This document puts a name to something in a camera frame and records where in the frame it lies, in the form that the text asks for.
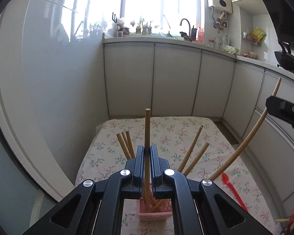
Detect pink perforated utensil basket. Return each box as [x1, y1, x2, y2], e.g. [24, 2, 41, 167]
[136, 184, 174, 222]

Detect red plastic spoon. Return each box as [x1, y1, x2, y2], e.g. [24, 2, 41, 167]
[221, 172, 248, 211]

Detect wooden chopstick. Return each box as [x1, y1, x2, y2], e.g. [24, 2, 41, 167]
[125, 131, 135, 158]
[121, 132, 133, 158]
[143, 108, 151, 212]
[177, 126, 203, 172]
[117, 133, 131, 160]
[209, 77, 283, 181]
[183, 142, 210, 177]

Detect white plastic spoon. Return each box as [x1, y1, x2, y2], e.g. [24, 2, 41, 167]
[275, 218, 290, 223]

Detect white lower kitchen cabinets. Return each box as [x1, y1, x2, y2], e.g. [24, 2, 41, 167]
[103, 37, 294, 215]

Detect chrome kitchen faucet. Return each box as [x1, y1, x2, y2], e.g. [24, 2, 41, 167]
[179, 18, 191, 36]

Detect black wok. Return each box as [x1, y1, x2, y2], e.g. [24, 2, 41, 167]
[274, 40, 294, 74]

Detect yellow snack bag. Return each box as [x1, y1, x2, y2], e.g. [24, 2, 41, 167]
[252, 28, 266, 42]

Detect clear glass kettle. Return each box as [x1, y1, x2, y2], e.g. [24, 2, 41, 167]
[221, 36, 229, 49]

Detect red bottle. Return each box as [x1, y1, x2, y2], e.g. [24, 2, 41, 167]
[198, 25, 204, 43]

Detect white door frame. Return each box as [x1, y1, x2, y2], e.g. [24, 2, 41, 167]
[0, 14, 74, 201]

